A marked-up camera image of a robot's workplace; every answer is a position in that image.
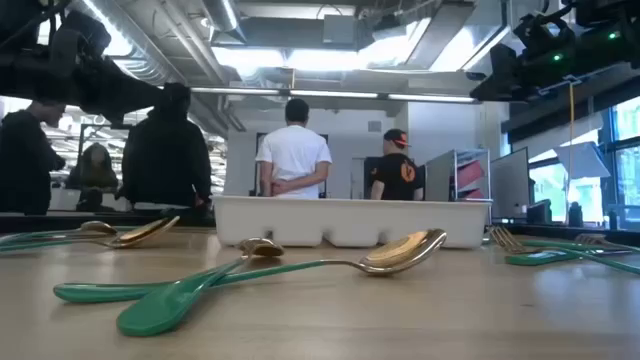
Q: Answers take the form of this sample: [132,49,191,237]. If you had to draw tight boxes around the silver smooth air duct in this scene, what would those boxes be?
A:
[199,0,247,44]

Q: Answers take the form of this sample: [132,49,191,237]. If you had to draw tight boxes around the black desk device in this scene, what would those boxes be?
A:
[526,198,554,225]

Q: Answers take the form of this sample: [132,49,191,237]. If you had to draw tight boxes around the grey ceiling box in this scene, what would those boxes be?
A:
[322,13,359,46]

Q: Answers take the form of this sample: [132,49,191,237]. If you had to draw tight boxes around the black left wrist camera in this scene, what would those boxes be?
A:
[49,9,112,69]

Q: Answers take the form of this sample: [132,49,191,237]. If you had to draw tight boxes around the white hanging sheet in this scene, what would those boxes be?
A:
[552,141,612,180]

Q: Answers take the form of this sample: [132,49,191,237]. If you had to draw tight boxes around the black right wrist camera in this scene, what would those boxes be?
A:
[513,12,576,54]

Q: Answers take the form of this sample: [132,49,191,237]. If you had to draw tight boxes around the grey shelving cart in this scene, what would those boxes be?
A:
[424,148,494,203]

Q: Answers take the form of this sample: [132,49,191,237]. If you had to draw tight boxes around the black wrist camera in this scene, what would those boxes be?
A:
[49,9,112,69]
[513,12,576,54]

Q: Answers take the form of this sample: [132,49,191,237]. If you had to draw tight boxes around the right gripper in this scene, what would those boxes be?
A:
[468,42,607,103]

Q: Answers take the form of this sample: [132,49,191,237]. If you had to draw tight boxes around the white cutlery tray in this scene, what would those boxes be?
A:
[212,194,494,250]

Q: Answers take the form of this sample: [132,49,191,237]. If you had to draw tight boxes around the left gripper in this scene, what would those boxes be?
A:
[47,57,167,124]

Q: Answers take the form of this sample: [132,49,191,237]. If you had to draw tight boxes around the gold fork green handle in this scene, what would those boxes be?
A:
[488,225,640,276]
[573,232,640,253]

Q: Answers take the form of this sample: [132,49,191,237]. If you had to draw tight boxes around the grey flat panel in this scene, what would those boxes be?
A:
[489,147,531,220]

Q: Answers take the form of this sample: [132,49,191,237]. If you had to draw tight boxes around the gold spoon green handle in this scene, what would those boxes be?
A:
[0,220,119,246]
[0,215,181,254]
[53,228,449,305]
[115,237,286,338]

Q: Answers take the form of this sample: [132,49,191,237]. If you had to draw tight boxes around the person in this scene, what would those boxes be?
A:
[66,142,120,212]
[254,97,334,200]
[368,128,426,202]
[0,98,67,216]
[119,82,214,221]

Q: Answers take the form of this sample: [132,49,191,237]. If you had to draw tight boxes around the silver ribbed air duct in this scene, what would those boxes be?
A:
[67,0,226,87]

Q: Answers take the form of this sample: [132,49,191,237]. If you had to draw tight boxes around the white strip light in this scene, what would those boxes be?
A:
[387,93,476,104]
[288,89,380,100]
[189,87,281,97]

